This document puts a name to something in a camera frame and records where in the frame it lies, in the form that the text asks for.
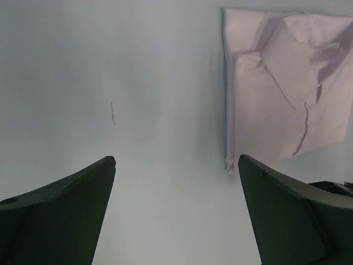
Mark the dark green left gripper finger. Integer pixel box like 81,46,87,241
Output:
1,156,115,264

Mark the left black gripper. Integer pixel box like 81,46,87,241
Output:
238,155,352,264

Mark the white long sleeve shirt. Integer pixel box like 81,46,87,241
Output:
223,8,352,175

